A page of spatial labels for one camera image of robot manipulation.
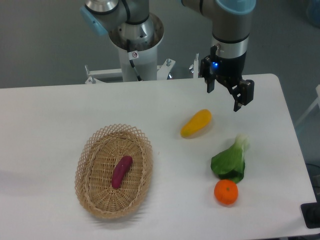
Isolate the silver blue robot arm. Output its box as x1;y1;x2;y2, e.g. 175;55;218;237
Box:
80;0;256;111

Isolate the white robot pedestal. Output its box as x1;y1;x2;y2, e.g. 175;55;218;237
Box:
108;13;164;82

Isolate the white furniture frame at right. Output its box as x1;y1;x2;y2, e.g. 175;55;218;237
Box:
294;85;320;128

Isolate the yellow mango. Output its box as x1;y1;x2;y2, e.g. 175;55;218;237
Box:
180;109;212;138

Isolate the black device at table edge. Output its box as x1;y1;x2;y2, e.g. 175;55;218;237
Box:
300;202;320;229

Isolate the woven wicker basket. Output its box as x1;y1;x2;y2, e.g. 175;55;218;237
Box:
75;124;153;219

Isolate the green bok choy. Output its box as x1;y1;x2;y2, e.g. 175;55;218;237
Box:
210;134;249;184

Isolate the purple sweet potato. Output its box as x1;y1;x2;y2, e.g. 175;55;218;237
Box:
111;155;133;189

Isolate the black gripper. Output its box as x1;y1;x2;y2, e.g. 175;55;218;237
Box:
199;45;255;112

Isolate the black cable on pedestal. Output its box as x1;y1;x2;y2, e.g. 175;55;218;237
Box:
126;39;143;82

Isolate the orange tangerine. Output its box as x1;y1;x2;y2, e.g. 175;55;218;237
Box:
213;179;239;205

